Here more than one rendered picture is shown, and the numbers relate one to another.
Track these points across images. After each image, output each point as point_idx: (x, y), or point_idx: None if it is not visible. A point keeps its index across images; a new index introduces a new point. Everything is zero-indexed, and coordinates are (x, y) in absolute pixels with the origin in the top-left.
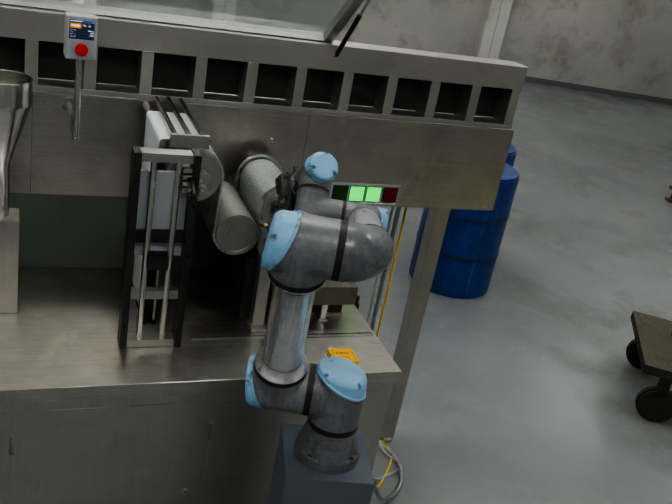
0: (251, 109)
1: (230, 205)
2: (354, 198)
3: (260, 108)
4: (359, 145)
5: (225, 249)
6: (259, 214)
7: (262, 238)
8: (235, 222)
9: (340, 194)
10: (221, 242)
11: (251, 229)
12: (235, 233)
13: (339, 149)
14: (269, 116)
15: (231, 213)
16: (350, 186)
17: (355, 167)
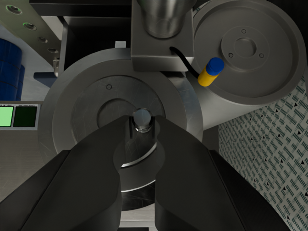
0: (151, 219)
1: (232, 118)
2: (4, 110)
3: (139, 221)
4: (1, 181)
5: (268, 7)
6: (191, 107)
7: (189, 28)
8: (254, 81)
9: (24, 114)
10: (278, 26)
11: (204, 62)
12: (248, 50)
13: (30, 174)
14: (127, 212)
15: (263, 106)
16: (10, 125)
17: (6, 151)
